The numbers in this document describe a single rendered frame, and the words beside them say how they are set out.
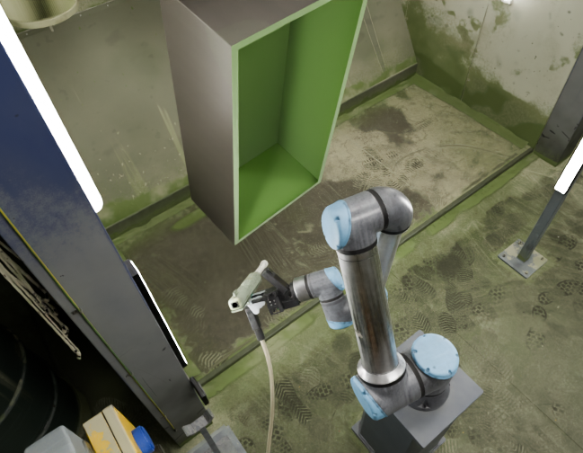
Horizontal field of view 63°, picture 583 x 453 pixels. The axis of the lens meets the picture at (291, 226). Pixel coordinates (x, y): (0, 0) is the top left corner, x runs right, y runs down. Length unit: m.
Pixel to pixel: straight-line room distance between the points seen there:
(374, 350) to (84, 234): 0.84
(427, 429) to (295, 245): 1.43
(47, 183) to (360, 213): 0.71
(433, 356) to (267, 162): 1.48
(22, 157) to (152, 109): 2.08
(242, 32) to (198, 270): 1.68
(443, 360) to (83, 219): 1.11
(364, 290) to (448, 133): 2.46
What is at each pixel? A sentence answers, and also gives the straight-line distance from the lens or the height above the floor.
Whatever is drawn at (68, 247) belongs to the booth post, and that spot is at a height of 1.50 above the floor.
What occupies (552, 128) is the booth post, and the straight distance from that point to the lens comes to 3.58.
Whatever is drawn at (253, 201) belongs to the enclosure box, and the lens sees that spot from 2.50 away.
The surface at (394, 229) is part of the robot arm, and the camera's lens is 1.33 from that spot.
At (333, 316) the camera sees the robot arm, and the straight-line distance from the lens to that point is 1.72.
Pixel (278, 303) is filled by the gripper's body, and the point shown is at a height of 0.83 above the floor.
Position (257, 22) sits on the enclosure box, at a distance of 1.50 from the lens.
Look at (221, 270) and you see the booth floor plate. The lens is 2.80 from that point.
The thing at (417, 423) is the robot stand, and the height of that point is 0.64.
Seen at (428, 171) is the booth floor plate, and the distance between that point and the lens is 3.34.
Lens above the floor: 2.35
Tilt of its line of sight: 51 degrees down
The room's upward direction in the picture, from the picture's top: 4 degrees counter-clockwise
